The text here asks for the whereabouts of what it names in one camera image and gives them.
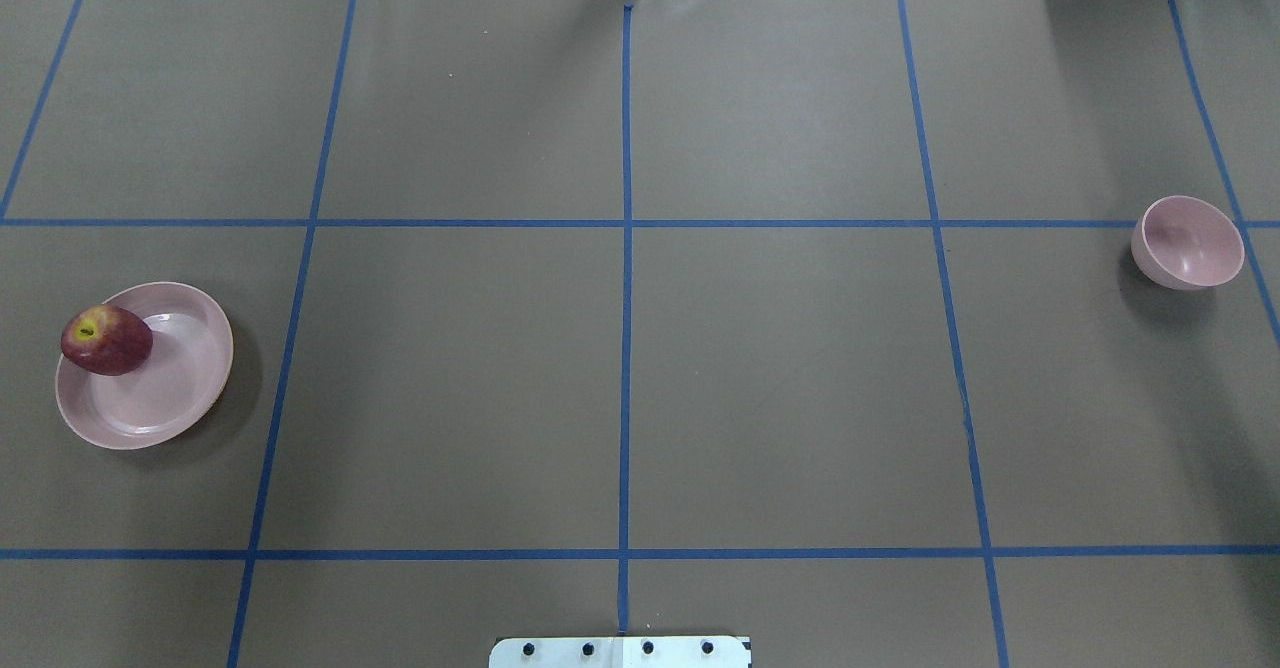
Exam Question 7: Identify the red apple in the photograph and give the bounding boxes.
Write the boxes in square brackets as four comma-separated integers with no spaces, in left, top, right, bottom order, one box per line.
[60,305,154,378]

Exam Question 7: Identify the white camera stand base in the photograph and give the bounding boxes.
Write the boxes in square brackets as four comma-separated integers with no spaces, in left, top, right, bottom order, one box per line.
[488,635,753,667]

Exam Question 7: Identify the pink bowl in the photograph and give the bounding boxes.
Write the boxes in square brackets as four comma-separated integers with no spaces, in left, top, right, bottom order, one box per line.
[1130,195,1245,290]

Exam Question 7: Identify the pink plate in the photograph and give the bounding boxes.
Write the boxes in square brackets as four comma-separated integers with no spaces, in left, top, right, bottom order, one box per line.
[54,282,234,450]

